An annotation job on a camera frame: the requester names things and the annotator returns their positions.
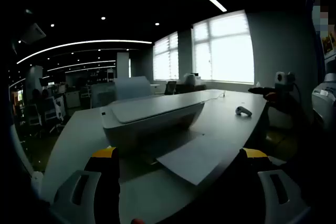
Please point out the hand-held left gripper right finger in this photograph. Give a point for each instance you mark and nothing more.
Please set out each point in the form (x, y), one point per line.
(291, 208)

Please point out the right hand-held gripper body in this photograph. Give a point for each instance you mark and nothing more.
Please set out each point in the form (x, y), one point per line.
(284, 79)

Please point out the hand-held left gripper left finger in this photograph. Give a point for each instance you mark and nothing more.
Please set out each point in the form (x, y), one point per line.
(78, 208)

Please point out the white paper sheet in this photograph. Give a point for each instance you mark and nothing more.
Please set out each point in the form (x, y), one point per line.
(191, 161)

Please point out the white printer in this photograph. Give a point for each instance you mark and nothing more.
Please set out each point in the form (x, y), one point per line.
(147, 129)

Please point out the person's left hand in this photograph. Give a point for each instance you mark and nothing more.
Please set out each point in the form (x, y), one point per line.
(137, 221)

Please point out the white handheld controller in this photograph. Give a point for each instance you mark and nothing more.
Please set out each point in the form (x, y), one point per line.
(242, 110)

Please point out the wide window with blinds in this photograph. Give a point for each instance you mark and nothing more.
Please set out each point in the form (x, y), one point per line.
(225, 51)

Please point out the white machine by window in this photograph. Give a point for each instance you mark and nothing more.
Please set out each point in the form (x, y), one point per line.
(190, 79)

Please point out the mesh back office chair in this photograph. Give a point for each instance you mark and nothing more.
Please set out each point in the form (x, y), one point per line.
(170, 88)

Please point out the white office chair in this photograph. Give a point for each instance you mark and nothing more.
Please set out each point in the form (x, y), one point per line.
(53, 111)

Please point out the narrow window with blinds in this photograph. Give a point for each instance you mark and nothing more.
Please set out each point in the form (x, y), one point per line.
(165, 58)

